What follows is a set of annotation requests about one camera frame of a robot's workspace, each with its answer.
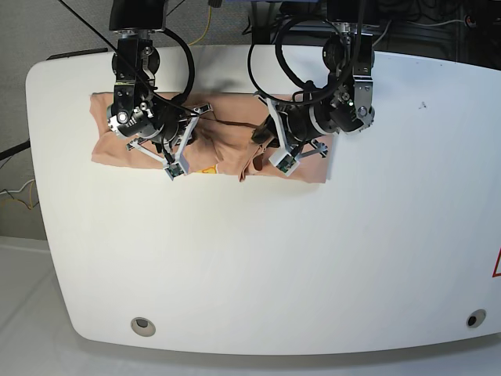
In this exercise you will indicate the left table cable grommet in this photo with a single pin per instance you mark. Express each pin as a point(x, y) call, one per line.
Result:
point(143, 327)

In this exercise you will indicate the black bar at left edge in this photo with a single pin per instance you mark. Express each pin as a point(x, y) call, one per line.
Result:
point(15, 150)

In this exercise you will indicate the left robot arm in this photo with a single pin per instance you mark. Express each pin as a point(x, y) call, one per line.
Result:
point(343, 104)

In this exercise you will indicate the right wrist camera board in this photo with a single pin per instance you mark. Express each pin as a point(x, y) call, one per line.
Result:
point(176, 169)

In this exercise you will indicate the red triangle warning sticker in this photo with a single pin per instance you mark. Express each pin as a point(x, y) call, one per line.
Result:
point(497, 269)

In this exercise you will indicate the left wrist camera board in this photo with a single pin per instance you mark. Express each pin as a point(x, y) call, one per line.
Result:
point(284, 161)

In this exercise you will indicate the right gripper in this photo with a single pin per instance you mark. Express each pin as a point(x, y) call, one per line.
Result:
point(164, 141)

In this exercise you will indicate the aluminium frame rack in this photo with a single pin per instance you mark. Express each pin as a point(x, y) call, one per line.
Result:
point(460, 31)

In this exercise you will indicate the right table cable grommet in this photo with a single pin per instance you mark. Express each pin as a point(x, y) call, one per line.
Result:
point(476, 319)

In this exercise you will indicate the table cable grommet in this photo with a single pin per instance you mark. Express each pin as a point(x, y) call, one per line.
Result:
point(143, 327)
point(476, 319)

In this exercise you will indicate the peach orange T-shirt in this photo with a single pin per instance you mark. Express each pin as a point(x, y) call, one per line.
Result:
point(222, 143)

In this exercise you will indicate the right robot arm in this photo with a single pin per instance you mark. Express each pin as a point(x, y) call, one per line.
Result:
point(136, 62)

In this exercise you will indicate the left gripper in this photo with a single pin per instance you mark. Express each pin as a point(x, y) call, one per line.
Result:
point(289, 128)

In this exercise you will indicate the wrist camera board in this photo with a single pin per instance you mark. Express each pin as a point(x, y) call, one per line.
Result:
point(176, 169)
point(284, 161)

